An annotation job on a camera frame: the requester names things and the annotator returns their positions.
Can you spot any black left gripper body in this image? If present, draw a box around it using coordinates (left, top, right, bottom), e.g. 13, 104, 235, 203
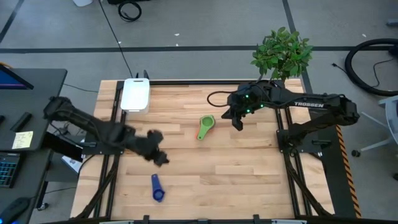
123, 130, 159, 161

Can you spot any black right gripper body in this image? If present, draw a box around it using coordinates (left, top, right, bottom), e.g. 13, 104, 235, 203
228, 83, 268, 121

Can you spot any green measuring cup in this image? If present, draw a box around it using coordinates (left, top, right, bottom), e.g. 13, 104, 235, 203
195, 114, 216, 142

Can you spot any dark blue measuring cup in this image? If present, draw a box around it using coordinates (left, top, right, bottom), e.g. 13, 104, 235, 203
150, 173, 166, 203

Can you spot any white plastic basket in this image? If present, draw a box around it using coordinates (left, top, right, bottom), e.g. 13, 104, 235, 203
119, 77, 151, 113

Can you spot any green potted tree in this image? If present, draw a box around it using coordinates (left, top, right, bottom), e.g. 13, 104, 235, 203
250, 26, 314, 82

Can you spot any white booklet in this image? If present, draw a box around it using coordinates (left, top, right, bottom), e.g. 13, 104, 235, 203
60, 154, 83, 174

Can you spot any black controller box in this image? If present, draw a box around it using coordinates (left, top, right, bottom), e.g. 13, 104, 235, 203
42, 132, 84, 162

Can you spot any black hazard striped panel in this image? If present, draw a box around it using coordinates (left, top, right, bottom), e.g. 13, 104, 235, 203
307, 108, 363, 219

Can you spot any black desk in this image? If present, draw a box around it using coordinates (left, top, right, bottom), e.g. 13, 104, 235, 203
0, 67, 68, 224

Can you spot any yellow sticky note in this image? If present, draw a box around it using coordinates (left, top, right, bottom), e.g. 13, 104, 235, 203
11, 130, 34, 151

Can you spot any black remote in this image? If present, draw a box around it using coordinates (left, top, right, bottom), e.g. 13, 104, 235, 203
9, 111, 33, 133

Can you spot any black keyboard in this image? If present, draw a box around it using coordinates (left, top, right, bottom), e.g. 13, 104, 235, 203
0, 151, 22, 189

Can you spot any black computer mouse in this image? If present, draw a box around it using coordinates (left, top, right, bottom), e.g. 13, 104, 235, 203
0, 196, 31, 224

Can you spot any computer monitor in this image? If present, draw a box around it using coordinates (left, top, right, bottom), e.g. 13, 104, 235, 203
0, 63, 35, 91

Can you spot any grey office chair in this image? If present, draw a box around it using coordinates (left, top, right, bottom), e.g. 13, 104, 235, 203
351, 95, 398, 158

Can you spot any black aluminium table frame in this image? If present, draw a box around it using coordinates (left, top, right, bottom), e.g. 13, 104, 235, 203
70, 79, 335, 224

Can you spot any large black hose ring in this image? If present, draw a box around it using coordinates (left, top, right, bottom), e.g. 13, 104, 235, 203
344, 37, 398, 97

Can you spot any black cable coil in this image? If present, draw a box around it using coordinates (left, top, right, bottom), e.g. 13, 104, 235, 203
117, 0, 143, 23

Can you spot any black floor cable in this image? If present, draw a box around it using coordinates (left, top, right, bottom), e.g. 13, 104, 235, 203
98, 0, 134, 78

